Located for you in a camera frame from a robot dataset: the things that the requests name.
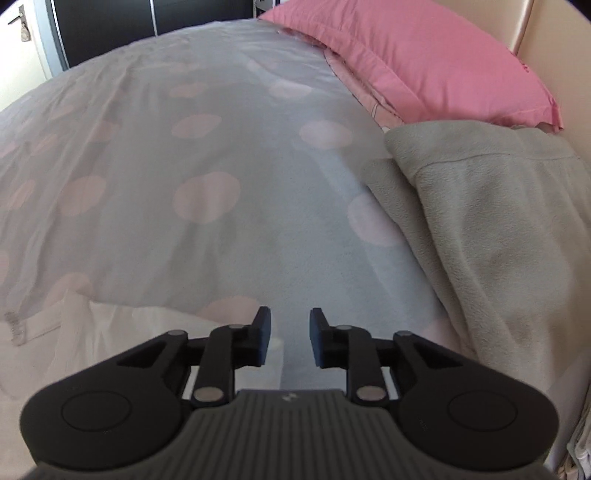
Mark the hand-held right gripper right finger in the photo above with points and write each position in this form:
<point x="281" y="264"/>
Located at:
<point x="315" y="334"/>

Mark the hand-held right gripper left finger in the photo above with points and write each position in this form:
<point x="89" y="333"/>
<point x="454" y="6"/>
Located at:
<point x="264" y="332"/>

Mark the white shirt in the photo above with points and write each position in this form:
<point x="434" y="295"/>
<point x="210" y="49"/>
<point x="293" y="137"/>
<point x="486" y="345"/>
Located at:
<point x="138" y="341"/>

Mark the grey pink-dotted bedsheet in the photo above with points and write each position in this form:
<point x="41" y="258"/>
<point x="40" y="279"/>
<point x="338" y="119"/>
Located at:
<point x="207" y="161"/>

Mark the beige fleece blanket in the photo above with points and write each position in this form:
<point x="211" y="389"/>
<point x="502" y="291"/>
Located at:
<point x="498" y="240"/>

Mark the light pink patterned pillow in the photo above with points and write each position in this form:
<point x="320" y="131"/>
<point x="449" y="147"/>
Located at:
<point x="364" y="92"/>

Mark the dark wardrobe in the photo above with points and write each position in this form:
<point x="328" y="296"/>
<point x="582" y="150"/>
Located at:
<point x="138" y="23"/>

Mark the beige padded headboard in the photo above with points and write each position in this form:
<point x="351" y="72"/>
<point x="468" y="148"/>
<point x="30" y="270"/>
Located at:
<point x="549" y="37"/>

